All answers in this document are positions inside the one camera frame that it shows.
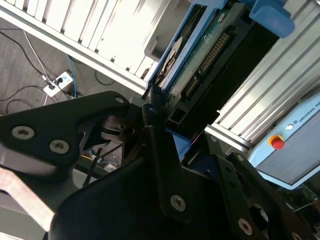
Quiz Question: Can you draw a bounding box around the hard disk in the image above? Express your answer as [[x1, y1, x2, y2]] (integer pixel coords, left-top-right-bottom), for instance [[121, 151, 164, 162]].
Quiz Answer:
[[146, 0, 296, 161]]

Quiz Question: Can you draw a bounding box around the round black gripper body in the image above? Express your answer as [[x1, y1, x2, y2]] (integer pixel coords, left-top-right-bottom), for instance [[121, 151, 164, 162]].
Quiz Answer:
[[47, 154, 241, 240]]

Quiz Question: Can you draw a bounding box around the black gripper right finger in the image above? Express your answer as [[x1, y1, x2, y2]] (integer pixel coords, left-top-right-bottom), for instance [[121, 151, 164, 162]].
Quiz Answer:
[[199, 133, 312, 240]]

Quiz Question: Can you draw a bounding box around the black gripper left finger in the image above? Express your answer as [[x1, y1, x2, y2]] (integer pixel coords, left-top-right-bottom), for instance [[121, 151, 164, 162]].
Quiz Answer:
[[0, 83, 195, 225]]

